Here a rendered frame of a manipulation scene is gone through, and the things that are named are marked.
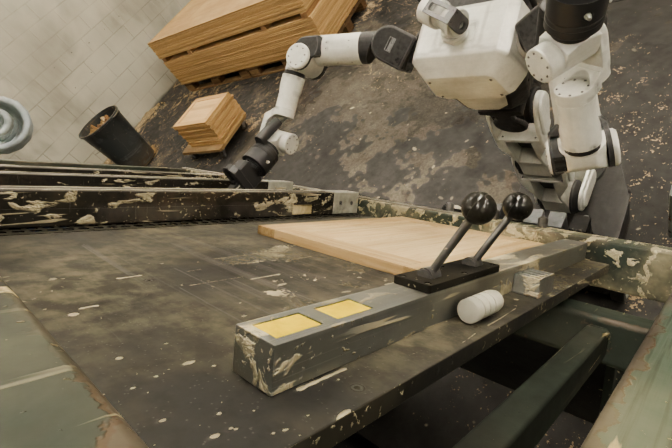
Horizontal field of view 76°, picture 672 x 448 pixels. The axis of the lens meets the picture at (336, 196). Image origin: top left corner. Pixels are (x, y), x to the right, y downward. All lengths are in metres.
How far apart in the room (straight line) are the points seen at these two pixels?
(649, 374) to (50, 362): 0.36
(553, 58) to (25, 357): 0.79
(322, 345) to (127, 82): 6.41
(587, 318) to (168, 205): 0.86
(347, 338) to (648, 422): 0.21
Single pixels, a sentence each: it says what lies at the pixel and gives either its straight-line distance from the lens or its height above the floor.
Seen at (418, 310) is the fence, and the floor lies 1.47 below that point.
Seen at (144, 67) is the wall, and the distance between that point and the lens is 6.87.
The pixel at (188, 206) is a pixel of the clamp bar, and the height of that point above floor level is 1.39.
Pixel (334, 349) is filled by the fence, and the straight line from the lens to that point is 0.39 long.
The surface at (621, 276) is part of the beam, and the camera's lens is 1.18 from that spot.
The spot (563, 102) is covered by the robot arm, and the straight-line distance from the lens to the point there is 0.91.
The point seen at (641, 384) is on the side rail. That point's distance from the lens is 0.37.
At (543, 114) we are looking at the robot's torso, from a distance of 1.47.
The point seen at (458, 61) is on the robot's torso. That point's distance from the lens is 1.13.
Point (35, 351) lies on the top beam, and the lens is 0.20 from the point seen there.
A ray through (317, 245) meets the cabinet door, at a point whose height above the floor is 1.32.
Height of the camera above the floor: 1.88
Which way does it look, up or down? 39 degrees down
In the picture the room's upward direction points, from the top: 36 degrees counter-clockwise
